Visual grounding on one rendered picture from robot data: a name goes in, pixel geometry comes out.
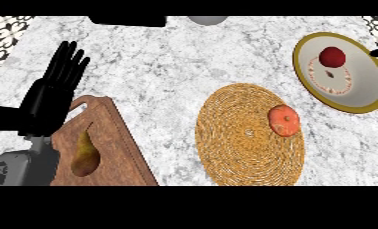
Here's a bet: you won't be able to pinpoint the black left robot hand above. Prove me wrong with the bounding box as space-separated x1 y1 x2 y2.
0 40 92 138

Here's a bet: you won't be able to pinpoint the white bowl with gold rim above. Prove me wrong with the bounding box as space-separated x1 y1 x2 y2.
293 31 378 115

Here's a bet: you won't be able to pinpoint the orange-red tomato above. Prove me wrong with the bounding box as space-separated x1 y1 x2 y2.
268 104 303 138

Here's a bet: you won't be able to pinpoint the round woven straw placemat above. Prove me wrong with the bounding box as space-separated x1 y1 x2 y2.
195 82 308 187

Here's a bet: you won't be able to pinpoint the dark red apple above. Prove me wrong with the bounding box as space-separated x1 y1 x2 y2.
318 46 347 69

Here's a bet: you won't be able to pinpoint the yellow-brown pear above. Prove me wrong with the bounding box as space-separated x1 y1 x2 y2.
70 129 104 178

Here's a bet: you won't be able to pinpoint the brown wooden cutting board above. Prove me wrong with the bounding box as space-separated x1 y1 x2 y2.
49 95 160 187

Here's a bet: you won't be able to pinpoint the black appliance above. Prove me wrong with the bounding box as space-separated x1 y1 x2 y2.
88 16 169 28

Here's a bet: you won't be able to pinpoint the grey round object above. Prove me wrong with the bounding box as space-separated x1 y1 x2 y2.
187 16 229 27

